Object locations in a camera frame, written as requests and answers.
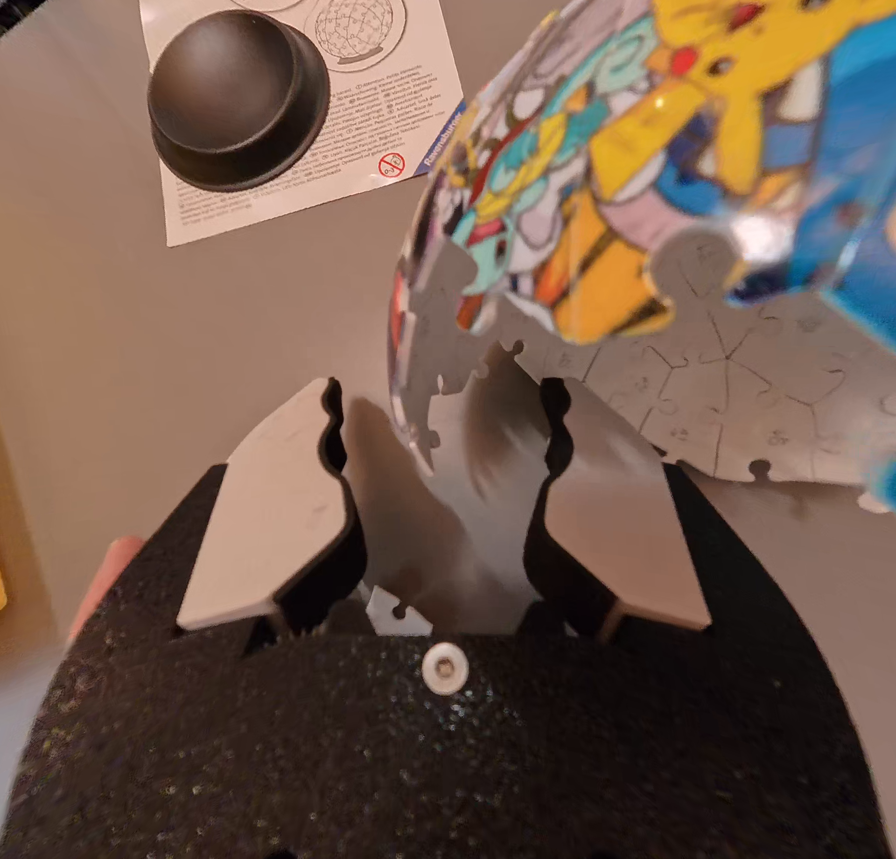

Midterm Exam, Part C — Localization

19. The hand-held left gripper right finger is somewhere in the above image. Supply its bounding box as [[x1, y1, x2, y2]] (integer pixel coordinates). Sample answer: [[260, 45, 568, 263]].
[[523, 377, 712, 643]]

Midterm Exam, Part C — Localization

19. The white puzzle piece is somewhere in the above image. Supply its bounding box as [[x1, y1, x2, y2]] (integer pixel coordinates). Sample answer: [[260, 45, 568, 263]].
[[363, 585, 435, 638]]

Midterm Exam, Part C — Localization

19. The colourful puzzle ball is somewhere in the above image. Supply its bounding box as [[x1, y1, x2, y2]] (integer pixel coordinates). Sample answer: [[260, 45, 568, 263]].
[[388, 0, 896, 511]]

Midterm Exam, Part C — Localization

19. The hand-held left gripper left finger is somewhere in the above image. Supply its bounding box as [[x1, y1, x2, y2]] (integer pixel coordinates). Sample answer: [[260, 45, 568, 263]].
[[175, 377, 369, 634]]

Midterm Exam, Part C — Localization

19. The black round ball stand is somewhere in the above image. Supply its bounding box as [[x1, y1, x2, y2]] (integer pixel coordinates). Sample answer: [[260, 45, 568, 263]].
[[146, 8, 332, 192]]

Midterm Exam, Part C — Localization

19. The person's left hand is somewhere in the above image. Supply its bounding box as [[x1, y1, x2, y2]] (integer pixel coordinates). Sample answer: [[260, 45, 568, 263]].
[[66, 536, 146, 646]]

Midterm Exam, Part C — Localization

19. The printed instruction sheet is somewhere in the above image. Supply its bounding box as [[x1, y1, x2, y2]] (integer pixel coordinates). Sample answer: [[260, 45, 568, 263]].
[[137, 0, 467, 248]]

